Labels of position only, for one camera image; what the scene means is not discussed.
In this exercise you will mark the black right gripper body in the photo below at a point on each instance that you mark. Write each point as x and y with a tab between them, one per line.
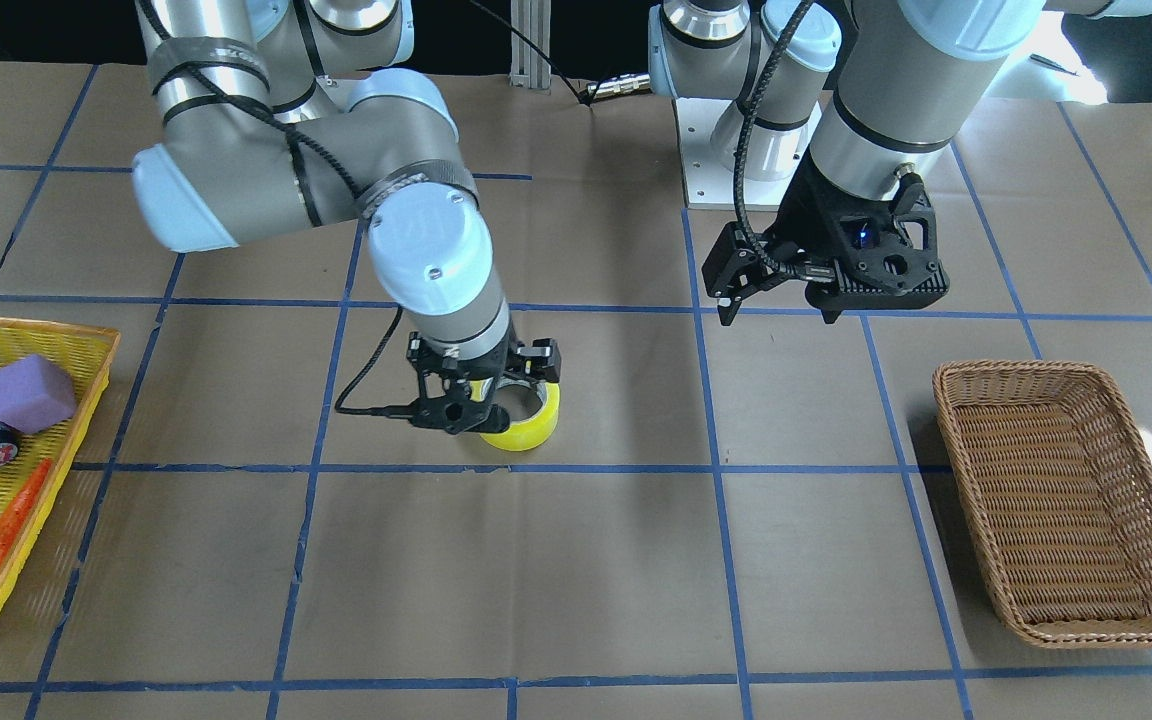
542	361

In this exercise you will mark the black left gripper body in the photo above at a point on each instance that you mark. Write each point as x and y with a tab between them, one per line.
808	215

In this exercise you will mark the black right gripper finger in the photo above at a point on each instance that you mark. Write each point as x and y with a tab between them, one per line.
458	412

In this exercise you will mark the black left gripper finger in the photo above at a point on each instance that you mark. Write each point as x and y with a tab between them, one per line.
733	273

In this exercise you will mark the yellow tape roll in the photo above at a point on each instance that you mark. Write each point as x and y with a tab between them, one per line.
533	409

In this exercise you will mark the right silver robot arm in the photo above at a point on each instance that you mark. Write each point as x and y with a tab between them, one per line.
282	116

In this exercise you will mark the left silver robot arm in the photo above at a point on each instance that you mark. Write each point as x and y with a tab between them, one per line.
905	84

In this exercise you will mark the brown wicker basket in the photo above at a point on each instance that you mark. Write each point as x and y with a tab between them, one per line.
1055	484

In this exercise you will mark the purple foam cube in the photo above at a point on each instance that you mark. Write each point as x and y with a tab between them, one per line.
35	394

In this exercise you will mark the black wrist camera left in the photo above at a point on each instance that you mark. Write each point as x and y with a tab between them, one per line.
882	254

